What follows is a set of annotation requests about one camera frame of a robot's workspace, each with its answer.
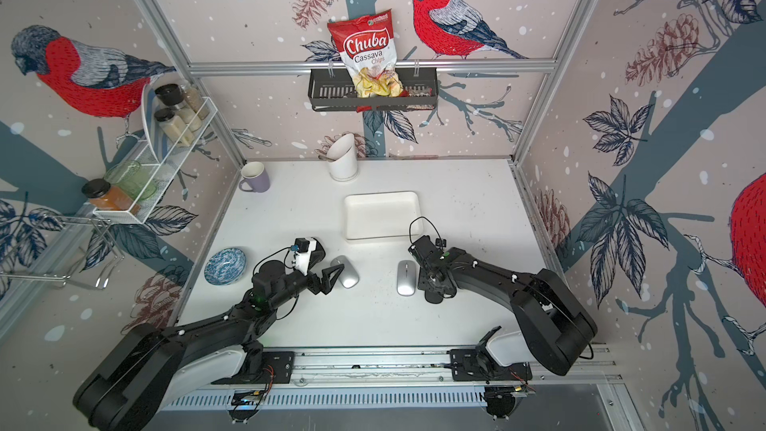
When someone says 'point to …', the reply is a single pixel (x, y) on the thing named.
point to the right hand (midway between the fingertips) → (430, 280)
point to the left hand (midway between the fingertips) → (336, 255)
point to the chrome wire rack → (59, 242)
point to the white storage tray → (380, 214)
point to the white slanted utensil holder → (342, 158)
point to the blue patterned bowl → (224, 265)
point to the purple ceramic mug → (254, 178)
